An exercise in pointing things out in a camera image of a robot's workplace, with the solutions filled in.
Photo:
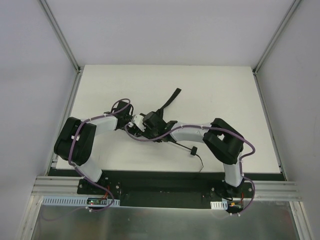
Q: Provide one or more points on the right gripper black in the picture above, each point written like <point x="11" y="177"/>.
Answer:
<point x="160" y="113"/>

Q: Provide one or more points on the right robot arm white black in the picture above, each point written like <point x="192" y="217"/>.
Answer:
<point x="216" y="136"/>

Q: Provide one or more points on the left white cable duct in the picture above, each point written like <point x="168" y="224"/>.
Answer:
<point x="75" y="202"/>

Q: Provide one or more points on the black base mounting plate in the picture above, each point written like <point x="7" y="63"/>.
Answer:
<point x="174" y="190"/>

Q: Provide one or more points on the circuit board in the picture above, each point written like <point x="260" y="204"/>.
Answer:
<point x="97" y="201"/>
<point x="238" y="205"/>

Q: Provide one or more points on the left circuit board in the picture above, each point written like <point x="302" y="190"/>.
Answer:
<point x="97" y="201"/>

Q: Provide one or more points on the right aluminium frame post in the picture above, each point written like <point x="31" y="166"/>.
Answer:
<point x="277" y="34"/>

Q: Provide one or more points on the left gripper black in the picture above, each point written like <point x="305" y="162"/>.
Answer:
<point x="123" y="119"/>

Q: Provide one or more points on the right circuit board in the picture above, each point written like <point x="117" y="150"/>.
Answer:
<point x="238" y="205"/>

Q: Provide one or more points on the left aluminium frame post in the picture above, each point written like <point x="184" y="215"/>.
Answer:
<point x="59" y="34"/>

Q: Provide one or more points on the right white cable duct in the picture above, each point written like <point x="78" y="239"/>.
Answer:
<point x="219" y="205"/>

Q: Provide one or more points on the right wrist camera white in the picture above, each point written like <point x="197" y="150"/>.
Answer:
<point x="137" y="120"/>

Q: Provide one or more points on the black folding umbrella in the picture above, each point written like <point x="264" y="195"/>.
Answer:
<point x="155" y="119"/>

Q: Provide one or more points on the aluminium cross rail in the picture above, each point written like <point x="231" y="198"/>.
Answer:
<point x="55" y="186"/>

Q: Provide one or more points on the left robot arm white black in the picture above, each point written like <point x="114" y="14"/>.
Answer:
<point x="75" y="141"/>

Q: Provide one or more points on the aluminium frame post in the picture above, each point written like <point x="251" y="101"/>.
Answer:
<point x="277" y="34"/>
<point x="59" y="34"/>

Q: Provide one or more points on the white cable duct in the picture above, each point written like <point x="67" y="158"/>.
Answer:
<point x="219" y="205"/>
<point x="75" y="202"/>

